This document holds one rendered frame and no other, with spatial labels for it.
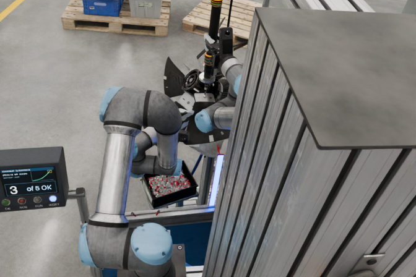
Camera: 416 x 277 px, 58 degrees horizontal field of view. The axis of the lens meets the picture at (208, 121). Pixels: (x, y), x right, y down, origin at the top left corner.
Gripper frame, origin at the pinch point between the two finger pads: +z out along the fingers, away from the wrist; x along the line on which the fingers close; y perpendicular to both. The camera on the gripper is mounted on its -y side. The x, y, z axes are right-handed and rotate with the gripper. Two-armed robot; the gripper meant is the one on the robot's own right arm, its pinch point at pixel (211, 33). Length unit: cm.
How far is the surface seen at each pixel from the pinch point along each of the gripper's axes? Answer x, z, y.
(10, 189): -80, -30, 34
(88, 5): -22, 295, 127
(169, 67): -5, 35, 39
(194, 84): -3.6, 3.0, 26.8
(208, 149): -1, -14, 53
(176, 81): -4.6, 25.7, 41.6
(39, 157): -69, -26, 26
